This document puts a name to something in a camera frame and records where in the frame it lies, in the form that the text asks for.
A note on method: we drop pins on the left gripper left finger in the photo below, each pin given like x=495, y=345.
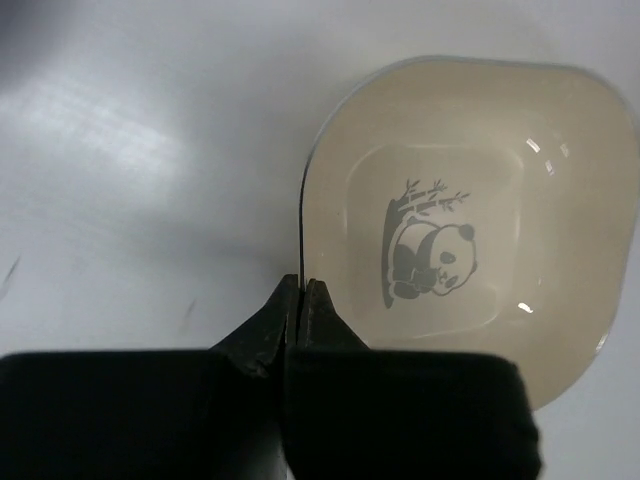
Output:
x=208, y=413

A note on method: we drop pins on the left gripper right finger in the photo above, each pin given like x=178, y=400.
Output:
x=352, y=412

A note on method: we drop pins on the beige plate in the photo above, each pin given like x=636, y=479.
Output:
x=470, y=205

